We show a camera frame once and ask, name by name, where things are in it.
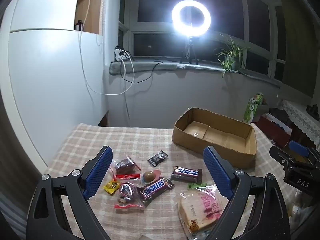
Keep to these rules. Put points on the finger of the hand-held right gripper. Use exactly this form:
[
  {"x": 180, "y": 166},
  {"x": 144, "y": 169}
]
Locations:
[
  {"x": 287, "y": 158},
  {"x": 298, "y": 148}
]

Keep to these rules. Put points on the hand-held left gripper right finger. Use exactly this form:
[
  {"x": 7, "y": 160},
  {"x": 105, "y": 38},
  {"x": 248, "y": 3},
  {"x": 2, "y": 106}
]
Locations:
[{"x": 217, "y": 172}]

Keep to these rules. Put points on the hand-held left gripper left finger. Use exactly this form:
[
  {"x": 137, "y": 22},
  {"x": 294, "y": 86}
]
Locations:
[{"x": 97, "y": 172}]

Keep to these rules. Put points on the small green packet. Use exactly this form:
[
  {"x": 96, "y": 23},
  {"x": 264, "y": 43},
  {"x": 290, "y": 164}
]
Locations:
[{"x": 196, "y": 186}]

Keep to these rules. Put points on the clear red-sealed snack packet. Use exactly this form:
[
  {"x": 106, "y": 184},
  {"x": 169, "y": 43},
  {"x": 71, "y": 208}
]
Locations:
[
  {"x": 126, "y": 192},
  {"x": 125, "y": 166}
]

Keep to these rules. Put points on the cardboard box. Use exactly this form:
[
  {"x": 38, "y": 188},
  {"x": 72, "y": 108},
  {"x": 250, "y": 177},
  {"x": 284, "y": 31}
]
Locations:
[{"x": 217, "y": 132}]

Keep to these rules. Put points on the sliced bread packet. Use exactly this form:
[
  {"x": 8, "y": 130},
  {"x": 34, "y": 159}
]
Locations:
[{"x": 200, "y": 210}]

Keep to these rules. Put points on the small yellow candy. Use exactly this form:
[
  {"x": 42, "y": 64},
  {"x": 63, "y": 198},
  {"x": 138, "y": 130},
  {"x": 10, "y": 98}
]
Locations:
[{"x": 111, "y": 187}]

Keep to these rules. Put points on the clear plastic bag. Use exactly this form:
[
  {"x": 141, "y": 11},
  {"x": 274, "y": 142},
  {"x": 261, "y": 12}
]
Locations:
[{"x": 300, "y": 205}]

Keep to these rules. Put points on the white lace cloth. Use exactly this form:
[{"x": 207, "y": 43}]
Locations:
[{"x": 300, "y": 120}]

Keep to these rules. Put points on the red box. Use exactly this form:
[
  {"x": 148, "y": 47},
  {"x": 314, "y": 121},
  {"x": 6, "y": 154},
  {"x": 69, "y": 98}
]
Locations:
[{"x": 272, "y": 132}]

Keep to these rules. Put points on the brown bar with blue letters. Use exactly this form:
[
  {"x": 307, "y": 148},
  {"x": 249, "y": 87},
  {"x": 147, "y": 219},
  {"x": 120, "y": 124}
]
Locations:
[{"x": 186, "y": 173}]

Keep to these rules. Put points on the checked tablecloth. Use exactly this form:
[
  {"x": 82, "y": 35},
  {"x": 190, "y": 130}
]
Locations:
[{"x": 82, "y": 142}]

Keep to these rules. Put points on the dark cloth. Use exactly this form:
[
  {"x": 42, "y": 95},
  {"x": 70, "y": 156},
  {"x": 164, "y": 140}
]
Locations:
[{"x": 280, "y": 116}]

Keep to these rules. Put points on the brown egg-shaped candy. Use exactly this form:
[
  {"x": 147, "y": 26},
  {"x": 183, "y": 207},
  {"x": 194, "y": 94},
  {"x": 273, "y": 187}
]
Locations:
[{"x": 149, "y": 176}]

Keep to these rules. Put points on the brown chocolate bar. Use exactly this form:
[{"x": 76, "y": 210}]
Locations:
[{"x": 153, "y": 191}]

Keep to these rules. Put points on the green carton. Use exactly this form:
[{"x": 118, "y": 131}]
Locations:
[{"x": 251, "y": 110}]

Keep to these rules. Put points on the small black candy packet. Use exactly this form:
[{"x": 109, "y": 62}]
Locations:
[{"x": 157, "y": 158}]

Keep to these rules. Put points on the olive curtain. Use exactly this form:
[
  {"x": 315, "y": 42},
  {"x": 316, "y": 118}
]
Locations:
[{"x": 300, "y": 42}]

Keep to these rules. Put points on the grey windowsill cloth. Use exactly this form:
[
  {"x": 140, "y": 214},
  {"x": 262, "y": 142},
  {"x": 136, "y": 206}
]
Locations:
[{"x": 142, "y": 67}]

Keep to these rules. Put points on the potted spider plant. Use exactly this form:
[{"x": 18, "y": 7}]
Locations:
[{"x": 231, "y": 55}]

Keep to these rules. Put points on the white wardrobe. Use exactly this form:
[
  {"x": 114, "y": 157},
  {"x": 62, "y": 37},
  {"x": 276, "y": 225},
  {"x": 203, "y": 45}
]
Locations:
[{"x": 45, "y": 67}]

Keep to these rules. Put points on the white power strip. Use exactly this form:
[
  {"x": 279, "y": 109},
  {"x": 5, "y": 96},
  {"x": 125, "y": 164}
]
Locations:
[{"x": 119, "y": 54}]

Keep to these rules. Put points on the black tripod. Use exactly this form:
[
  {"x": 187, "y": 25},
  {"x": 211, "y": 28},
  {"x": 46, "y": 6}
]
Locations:
[{"x": 189, "y": 52}]

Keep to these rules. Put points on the dark bottle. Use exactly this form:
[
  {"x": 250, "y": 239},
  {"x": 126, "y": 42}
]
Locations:
[{"x": 79, "y": 25}]

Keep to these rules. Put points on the wooden shelf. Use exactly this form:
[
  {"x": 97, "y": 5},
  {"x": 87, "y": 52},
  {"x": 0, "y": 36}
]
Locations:
[{"x": 92, "y": 10}]

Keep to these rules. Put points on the window frame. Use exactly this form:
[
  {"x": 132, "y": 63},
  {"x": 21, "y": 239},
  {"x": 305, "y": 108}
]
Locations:
[{"x": 130, "y": 10}]

